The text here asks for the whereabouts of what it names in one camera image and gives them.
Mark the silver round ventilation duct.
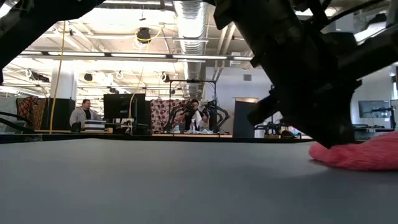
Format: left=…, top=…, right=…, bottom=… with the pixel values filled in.
left=172, top=0, right=208, bottom=99

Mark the black monitor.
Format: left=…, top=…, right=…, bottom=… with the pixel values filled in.
left=103, top=93, right=147, bottom=122

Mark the black partition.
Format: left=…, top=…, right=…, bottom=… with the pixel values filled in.
left=233, top=98, right=259, bottom=139

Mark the white cloth pile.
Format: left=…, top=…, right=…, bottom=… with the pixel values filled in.
left=170, top=126, right=215, bottom=134

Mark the red patterned cloth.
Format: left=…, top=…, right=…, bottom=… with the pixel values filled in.
left=16, top=95, right=48, bottom=132

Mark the black cabinet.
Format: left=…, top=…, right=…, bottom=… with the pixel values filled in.
left=46, top=98, right=76, bottom=134

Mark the black curved hose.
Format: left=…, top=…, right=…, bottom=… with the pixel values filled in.
left=0, top=111, right=34, bottom=134

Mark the thin yellow hanging cable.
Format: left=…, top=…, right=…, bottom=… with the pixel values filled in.
left=127, top=40, right=150, bottom=135

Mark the pink towel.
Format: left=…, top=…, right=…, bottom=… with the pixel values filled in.
left=308, top=130, right=398, bottom=171

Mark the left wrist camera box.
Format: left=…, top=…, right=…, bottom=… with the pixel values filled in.
left=323, top=30, right=359, bottom=60

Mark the circle patterned cloth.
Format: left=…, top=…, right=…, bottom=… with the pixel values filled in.
left=150, top=98, right=191, bottom=134

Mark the person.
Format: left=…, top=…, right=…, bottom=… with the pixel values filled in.
left=178, top=98, right=210, bottom=133
left=68, top=98, right=103, bottom=129

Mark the stack of white bins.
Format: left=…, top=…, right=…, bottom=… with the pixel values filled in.
left=83, top=119, right=106, bottom=131

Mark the grey equipment box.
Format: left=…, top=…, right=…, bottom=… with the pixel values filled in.
left=353, top=123, right=371, bottom=140

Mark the wooden background table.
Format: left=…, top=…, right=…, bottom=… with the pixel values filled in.
left=151, top=133, right=233, bottom=139

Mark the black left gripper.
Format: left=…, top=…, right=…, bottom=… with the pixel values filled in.
left=245, top=12, right=361, bottom=149

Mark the black monitor on arm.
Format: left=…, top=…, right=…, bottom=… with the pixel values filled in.
left=358, top=99, right=391, bottom=119

